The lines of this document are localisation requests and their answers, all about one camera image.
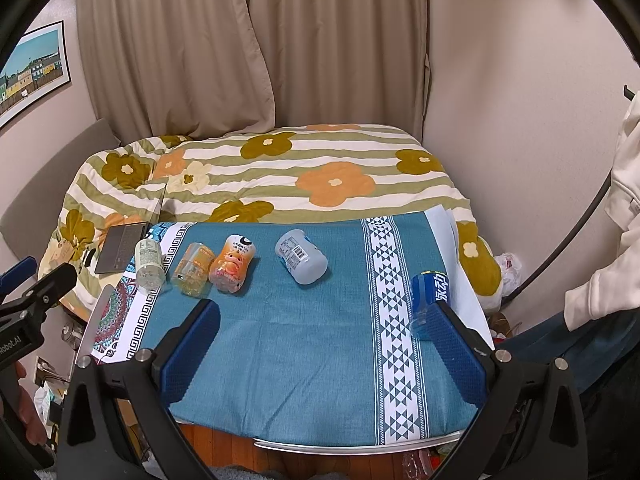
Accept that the yellow orange label plastic cup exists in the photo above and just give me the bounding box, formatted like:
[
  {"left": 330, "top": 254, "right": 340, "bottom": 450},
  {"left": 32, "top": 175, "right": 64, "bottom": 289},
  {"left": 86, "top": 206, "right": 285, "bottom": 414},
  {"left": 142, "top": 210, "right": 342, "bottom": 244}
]
[{"left": 171, "top": 243, "right": 215, "bottom": 297}]

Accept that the green label clear plastic cup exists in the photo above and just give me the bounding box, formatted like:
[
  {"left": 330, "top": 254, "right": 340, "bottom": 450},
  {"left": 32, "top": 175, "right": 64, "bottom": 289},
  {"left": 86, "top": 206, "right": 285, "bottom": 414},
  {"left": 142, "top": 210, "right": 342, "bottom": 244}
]
[{"left": 134, "top": 238, "right": 166, "bottom": 292}]

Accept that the white barcode label plastic cup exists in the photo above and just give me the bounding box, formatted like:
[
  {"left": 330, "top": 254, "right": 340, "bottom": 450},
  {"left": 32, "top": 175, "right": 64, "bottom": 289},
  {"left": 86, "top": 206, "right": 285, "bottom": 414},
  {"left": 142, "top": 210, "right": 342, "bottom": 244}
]
[{"left": 274, "top": 229, "right": 329, "bottom": 286}]

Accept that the person's left hand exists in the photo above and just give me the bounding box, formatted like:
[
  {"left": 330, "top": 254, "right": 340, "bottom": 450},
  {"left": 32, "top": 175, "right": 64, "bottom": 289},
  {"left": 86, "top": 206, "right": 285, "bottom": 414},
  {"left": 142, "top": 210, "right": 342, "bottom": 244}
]
[{"left": 1, "top": 361, "right": 47, "bottom": 445}]

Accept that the dark grey open laptop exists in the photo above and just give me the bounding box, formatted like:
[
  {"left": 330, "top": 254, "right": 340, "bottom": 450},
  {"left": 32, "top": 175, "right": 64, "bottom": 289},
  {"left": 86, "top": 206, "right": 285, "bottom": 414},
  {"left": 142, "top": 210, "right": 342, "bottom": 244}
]
[{"left": 94, "top": 222, "right": 150, "bottom": 275}]

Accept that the teal patterned table cloth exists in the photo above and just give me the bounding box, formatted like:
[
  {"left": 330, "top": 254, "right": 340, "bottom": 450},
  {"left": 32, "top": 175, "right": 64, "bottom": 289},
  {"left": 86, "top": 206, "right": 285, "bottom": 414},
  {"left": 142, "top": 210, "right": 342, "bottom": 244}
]
[{"left": 89, "top": 210, "right": 494, "bottom": 447}]

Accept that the white hooded garment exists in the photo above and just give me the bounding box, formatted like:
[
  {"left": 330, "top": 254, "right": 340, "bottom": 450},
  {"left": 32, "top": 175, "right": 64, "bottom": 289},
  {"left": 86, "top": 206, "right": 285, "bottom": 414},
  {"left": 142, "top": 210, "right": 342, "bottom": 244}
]
[{"left": 564, "top": 96, "right": 640, "bottom": 330}]

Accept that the floral striped bed quilt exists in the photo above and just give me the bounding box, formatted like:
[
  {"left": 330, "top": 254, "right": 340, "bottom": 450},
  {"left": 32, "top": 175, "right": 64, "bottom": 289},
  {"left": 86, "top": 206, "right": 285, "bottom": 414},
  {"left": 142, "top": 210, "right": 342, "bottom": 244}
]
[{"left": 39, "top": 124, "right": 503, "bottom": 318}]

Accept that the framed house picture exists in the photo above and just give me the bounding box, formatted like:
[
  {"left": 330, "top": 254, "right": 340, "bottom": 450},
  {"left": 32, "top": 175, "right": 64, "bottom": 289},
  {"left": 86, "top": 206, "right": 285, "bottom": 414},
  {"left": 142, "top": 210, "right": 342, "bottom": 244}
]
[{"left": 0, "top": 21, "right": 70, "bottom": 128}]

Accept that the beige window curtain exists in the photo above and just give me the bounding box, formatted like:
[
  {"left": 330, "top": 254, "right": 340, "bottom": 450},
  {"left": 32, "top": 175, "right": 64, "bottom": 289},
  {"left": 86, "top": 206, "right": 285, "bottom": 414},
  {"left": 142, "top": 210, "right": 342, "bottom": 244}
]
[{"left": 76, "top": 0, "right": 430, "bottom": 142}]

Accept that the black curved cable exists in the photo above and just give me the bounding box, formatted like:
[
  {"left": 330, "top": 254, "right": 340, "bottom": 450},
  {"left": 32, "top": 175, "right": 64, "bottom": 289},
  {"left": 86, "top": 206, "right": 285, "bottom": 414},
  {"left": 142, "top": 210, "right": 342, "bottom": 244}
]
[{"left": 499, "top": 169, "right": 614, "bottom": 309}]

